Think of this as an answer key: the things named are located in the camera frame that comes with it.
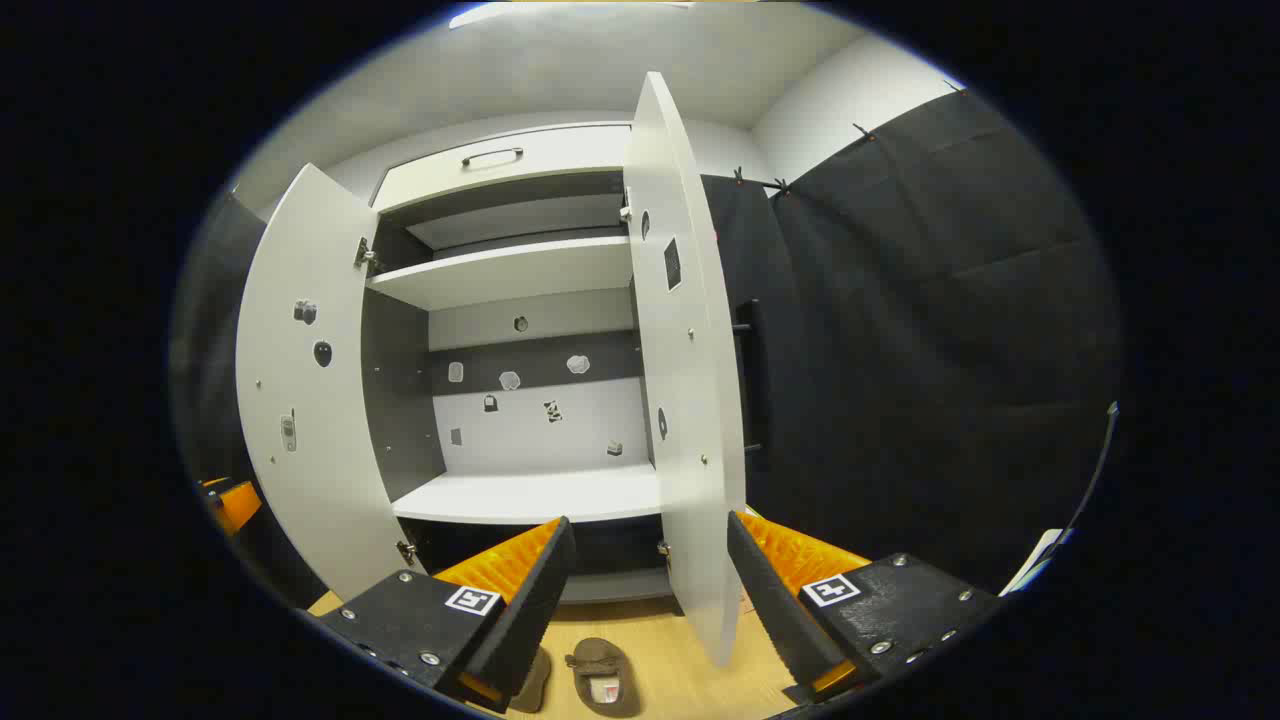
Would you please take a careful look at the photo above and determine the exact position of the black door handle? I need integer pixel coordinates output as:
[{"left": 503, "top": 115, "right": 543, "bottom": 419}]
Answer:
[{"left": 733, "top": 298, "right": 771, "bottom": 456}]

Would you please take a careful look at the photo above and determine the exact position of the white shoe cabinet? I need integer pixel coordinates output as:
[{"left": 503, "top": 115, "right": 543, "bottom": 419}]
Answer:
[{"left": 360, "top": 122, "right": 681, "bottom": 606}]

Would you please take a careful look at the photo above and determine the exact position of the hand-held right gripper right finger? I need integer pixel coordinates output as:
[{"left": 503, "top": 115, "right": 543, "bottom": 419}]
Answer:
[{"left": 727, "top": 510, "right": 1004, "bottom": 706}]

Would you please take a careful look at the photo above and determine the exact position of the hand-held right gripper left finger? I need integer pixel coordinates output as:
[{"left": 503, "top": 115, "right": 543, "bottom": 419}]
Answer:
[{"left": 318, "top": 516, "right": 578, "bottom": 713}]

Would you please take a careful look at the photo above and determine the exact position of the white cabinet door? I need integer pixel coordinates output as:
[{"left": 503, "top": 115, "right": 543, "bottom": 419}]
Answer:
[
  {"left": 622, "top": 70, "right": 749, "bottom": 669},
  {"left": 235, "top": 163, "right": 426, "bottom": 601}
]

